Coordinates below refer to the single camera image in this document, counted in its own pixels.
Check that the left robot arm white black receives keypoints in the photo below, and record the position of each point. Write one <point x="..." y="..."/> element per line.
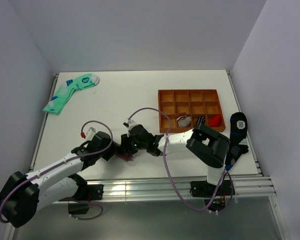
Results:
<point x="25" y="194"/>

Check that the maroon purple orange sock pair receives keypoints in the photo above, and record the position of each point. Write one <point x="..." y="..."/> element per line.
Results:
<point x="125" y="158"/>

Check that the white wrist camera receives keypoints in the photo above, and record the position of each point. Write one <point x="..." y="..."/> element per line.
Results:
<point x="129" y="124"/>
<point x="88" y="136"/>

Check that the mint green sock pair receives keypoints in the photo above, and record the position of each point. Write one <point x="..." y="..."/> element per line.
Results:
<point x="66" y="90"/>

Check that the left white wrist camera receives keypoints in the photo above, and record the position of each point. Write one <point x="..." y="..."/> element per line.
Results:
<point x="88" y="136"/>

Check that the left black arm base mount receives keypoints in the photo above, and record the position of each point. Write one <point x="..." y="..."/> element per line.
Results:
<point x="84" y="200"/>

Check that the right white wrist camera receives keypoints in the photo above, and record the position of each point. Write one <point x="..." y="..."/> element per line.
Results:
<point x="129" y="124"/>

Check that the black blue sock pair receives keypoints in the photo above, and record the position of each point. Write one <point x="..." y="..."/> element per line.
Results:
<point x="238" y="139"/>

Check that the aluminium table front rail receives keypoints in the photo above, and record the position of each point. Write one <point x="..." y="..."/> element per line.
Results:
<point x="154" y="189"/>

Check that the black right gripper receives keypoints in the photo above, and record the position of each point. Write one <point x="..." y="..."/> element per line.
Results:
<point x="126" y="145"/>

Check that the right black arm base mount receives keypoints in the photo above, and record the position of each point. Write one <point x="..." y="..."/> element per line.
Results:
<point x="202" y="189"/>

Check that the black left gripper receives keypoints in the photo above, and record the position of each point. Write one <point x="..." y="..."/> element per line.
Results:
<point x="111" y="151"/>

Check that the rolled black white striped sock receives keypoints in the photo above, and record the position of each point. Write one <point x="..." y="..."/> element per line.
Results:
<point x="201" y="120"/>

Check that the rolled white maroon sock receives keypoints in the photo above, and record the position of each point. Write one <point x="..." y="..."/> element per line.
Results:
<point x="183" y="120"/>

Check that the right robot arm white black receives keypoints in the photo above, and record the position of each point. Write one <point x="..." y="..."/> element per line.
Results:
<point x="205" y="143"/>

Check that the rolled red sock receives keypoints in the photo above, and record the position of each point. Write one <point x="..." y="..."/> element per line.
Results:
<point x="215" y="121"/>

